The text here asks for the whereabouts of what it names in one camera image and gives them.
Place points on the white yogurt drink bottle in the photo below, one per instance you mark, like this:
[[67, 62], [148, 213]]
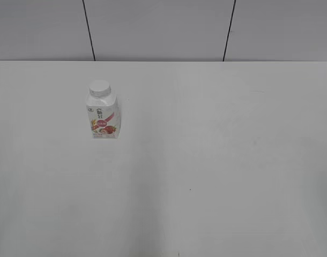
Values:
[[104, 116]]

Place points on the white screw cap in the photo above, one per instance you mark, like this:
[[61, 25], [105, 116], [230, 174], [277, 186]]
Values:
[[100, 88]]

